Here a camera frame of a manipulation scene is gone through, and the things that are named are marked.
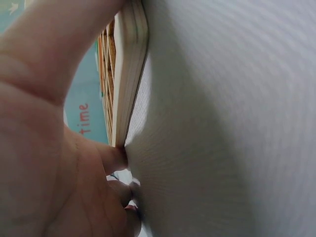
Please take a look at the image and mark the wooden board with grid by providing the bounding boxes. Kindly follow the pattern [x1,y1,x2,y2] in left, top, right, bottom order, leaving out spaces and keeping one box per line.
[97,0,150,149]

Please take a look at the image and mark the person's left hand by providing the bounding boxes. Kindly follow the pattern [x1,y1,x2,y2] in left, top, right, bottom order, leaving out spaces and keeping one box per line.
[0,0,143,237]

